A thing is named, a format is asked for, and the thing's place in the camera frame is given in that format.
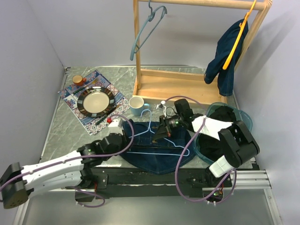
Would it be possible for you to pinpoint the teal plastic basket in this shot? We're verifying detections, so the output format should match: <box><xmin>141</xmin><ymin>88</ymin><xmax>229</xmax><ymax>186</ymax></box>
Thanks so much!
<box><xmin>194</xmin><ymin>102</ymin><xmax>253</xmax><ymax>160</ymax></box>

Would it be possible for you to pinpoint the striped rim dinner plate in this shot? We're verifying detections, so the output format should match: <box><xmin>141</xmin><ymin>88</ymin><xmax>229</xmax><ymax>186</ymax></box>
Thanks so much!
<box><xmin>77</xmin><ymin>87</ymin><xmax>115</xmax><ymax>118</ymax></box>

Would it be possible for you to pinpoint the light blue mug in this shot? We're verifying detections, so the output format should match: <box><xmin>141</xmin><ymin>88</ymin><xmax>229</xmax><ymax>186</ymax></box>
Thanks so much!
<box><xmin>129</xmin><ymin>96</ymin><xmax>150</xmax><ymax>116</ymax></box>

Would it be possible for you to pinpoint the wooden clothes rack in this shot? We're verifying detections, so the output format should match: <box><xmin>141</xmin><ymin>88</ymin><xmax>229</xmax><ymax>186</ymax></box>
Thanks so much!
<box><xmin>130</xmin><ymin>0</ymin><xmax>272</xmax><ymax>105</ymax></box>

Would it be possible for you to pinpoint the orange small cup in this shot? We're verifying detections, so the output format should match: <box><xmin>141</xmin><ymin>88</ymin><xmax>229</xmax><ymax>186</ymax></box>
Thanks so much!
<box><xmin>72</xmin><ymin>75</ymin><xmax>87</xmax><ymax>86</ymax></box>

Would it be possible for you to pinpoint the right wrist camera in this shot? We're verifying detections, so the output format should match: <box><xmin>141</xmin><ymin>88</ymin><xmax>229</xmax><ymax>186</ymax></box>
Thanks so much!
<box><xmin>156</xmin><ymin>100</ymin><xmax>167</xmax><ymax>116</ymax></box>

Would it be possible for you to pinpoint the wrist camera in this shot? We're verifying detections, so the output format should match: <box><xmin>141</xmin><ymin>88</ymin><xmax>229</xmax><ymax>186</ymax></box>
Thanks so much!
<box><xmin>156</xmin><ymin>100</ymin><xmax>167</xmax><ymax>116</ymax></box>
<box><xmin>108</xmin><ymin>119</ymin><xmax>123</xmax><ymax>135</ymax></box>

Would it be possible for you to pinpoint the blue patterned placemat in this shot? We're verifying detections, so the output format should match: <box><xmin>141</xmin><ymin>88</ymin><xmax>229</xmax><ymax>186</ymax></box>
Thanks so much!
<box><xmin>59</xmin><ymin>70</ymin><xmax>129</xmax><ymax>135</ymax></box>

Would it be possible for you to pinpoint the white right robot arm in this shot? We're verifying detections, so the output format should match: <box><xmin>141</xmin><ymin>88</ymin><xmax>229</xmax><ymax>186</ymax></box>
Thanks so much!
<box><xmin>153</xmin><ymin>98</ymin><xmax>260</xmax><ymax>187</ymax></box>

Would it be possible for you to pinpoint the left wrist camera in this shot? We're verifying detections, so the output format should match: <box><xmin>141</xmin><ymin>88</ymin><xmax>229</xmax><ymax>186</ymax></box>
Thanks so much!
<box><xmin>108</xmin><ymin>119</ymin><xmax>123</xmax><ymax>135</ymax></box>

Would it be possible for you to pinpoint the purple cable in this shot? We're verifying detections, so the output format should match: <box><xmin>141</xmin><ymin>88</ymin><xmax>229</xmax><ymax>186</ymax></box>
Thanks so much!
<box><xmin>0</xmin><ymin>114</ymin><xmax>135</xmax><ymax>209</ymax></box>
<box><xmin>164</xmin><ymin>95</ymin><xmax>237</xmax><ymax>204</ymax></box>

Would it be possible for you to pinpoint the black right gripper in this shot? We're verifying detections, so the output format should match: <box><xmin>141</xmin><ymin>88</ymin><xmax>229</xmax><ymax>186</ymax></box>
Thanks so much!
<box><xmin>152</xmin><ymin>114</ymin><xmax>184</xmax><ymax>140</ymax></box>

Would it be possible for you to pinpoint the dark denim skirt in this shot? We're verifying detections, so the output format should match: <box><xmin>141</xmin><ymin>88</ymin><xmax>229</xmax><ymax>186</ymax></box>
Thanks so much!
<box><xmin>204</xmin><ymin>19</ymin><xmax>248</xmax><ymax>97</ymax></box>

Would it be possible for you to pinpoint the green handled fork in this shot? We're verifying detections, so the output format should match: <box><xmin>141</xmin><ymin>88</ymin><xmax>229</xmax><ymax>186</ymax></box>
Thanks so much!
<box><xmin>72</xmin><ymin>78</ymin><xmax>98</xmax><ymax>95</ymax></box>

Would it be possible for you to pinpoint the dark handled knife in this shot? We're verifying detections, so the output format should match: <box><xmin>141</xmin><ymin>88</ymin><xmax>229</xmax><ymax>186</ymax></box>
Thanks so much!
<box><xmin>95</xmin><ymin>104</ymin><xmax>120</xmax><ymax>126</ymax></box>

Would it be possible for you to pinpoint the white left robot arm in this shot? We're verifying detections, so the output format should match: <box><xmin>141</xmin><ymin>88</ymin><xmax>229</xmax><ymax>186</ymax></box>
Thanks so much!
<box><xmin>0</xmin><ymin>133</ymin><xmax>133</xmax><ymax>209</ymax></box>

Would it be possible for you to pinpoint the black garment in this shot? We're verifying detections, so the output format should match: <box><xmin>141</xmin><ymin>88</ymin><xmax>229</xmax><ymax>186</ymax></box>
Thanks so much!
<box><xmin>198</xmin><ymin>106</ymin><xmax>237</xmax><ymax>164</ymax></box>

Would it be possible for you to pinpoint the yellow plastic hanger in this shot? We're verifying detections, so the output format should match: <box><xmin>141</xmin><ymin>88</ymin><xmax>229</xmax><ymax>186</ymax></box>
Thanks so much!
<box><xmin>222</xmin><ymin>0</ymin><xmax>256</xmax><ymax>70</ymax></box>

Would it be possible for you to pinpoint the light blue wire hanger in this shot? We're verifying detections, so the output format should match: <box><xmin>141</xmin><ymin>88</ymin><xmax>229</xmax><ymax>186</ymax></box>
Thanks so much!
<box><xmin>129</xmin><ymin>109</ymin><xmax>184</xmax><ymax>156</ymax></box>

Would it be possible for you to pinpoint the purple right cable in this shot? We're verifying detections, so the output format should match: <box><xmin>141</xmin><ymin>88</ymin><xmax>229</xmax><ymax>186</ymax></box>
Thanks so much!
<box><xmin>164</xmin><ymin>95</ymin><xmax>237</xmax><ymax>204</ymax></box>

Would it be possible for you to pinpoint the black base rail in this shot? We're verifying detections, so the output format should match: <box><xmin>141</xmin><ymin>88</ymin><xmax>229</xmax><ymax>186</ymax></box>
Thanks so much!
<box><xmin>76</xmin><ymin>167</ymin><xmax>222</xmax><ymax>199</ymax></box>

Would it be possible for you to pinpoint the teal plastic hanger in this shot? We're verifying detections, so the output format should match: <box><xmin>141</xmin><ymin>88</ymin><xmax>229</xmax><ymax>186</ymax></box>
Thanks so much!
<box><xmin>130</xmin><ymin>0</ymin><xmax>168</xmax><ymax>61</ymax></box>

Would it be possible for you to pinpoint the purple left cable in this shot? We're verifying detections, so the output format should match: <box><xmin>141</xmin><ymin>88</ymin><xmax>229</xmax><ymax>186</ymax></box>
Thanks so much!
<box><xmin>0</xmin><ymin>114</ymin><xmax>135</xmax><ymax>209</ymax></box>

